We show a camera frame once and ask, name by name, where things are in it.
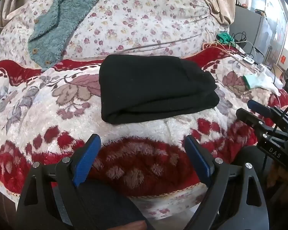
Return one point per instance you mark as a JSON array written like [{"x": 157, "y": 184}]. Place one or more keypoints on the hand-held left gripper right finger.
[{"x": 197, "y": 161}]

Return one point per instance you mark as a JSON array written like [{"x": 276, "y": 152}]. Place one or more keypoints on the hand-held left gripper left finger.
[{"x": 86, "y": 161}]

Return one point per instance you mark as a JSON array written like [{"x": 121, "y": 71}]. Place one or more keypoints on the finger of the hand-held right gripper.
[
  {"x": 259, "y": 107},
  {"x": 248, "y": 117}
]

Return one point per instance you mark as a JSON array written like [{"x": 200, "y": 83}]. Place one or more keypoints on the black pants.
[{"x": 156, "y": 88}]

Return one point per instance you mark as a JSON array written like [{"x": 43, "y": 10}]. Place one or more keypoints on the person's right hand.
[{"x": 279, "y": 176}]

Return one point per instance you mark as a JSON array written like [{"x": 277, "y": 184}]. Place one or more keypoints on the white cloth green edge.
[{"x": 261, "y": 80}]

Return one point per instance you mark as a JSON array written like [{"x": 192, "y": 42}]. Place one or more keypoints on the white charger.
[{"x": 249, "y": 59}]

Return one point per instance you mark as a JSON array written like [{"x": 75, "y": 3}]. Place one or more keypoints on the person's dark trouser leg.
[{"x": 110, "y": 206}]

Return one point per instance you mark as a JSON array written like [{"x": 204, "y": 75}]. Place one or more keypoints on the red floral plush blanket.
[{"x": 50, "y": 105}]

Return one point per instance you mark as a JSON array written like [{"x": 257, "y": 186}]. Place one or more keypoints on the grey cabinet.
[{"x": 249, "y": 24}]

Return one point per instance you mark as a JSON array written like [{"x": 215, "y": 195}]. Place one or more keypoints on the beige cloth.
[{"x": 218, "y": 0}]

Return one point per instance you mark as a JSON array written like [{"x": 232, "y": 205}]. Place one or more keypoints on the teal fleece garment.
[{"x": 60, "y": 19}]

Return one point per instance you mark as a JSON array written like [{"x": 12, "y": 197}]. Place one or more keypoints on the white floral bed quilt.
[{"x": 134, "y": 16}]

